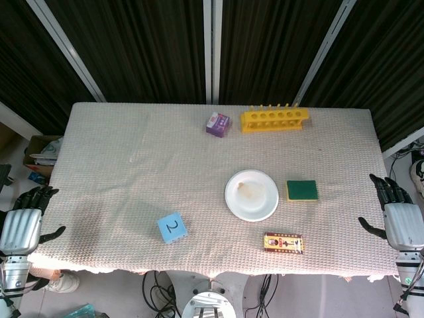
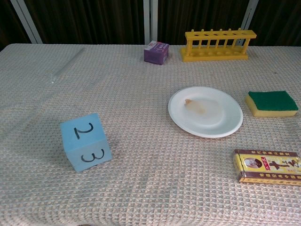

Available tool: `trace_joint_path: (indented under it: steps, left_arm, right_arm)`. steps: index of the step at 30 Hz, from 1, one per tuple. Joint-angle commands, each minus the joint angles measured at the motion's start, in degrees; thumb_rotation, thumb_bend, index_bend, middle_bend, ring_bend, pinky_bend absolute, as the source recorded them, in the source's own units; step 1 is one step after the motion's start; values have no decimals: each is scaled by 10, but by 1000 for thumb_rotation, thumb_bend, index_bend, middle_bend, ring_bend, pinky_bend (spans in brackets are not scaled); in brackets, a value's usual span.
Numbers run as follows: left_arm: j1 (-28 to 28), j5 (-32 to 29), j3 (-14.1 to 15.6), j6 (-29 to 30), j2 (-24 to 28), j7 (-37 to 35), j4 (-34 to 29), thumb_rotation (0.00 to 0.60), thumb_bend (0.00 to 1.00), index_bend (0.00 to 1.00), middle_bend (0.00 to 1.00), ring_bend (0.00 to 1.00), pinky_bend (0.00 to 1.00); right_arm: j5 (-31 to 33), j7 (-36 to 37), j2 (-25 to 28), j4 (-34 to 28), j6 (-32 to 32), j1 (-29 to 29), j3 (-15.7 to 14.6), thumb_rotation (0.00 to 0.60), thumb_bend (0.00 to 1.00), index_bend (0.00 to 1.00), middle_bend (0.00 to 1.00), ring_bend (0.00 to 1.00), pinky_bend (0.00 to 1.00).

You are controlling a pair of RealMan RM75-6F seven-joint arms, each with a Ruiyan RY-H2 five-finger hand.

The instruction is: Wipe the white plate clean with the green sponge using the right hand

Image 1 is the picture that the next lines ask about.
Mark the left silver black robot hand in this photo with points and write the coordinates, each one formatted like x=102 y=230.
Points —
x=21 y=228

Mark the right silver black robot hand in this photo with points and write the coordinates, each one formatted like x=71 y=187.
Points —
x=402 y=222

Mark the green yellow sponge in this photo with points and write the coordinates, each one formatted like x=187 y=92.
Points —
x=302 y=189

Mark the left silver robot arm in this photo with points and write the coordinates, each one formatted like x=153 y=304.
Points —
x=13 y=275

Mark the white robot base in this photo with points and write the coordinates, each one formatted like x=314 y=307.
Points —
x=208 y=301

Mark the white round plate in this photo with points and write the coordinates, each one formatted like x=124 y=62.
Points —
x=251 y=195

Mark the white sneaker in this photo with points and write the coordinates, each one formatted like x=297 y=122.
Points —
x=64 y=281
x=418 y=175

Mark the brown cardboard box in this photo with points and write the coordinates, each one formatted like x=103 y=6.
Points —
x=41 y=150

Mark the teal plastic bag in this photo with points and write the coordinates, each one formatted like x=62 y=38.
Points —
x=79 y=311

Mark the beige waffle tablecloth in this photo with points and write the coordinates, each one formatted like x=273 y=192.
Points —
x=132 y=198

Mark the red gold printed box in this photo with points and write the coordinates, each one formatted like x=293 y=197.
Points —
x=283 y=243

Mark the blue numbered foam cube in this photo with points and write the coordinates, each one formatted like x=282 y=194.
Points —
x=172 y=228

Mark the black curtain panel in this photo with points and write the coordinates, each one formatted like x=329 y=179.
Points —
x=132 y=49
x=265 y=49
x=20 y=66
x=381 y=66

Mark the yellow test tube rack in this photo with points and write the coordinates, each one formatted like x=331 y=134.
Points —
x=275 y=116

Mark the small purple box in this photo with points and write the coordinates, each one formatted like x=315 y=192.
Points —
x=218 y=124

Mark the white metal frame beam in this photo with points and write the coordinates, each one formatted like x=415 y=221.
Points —
x=15 y=119
x=402 y=143

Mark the white metal frame post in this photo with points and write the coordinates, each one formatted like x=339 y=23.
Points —
x=212 y=49
x=326 y=49
x=66 y=49

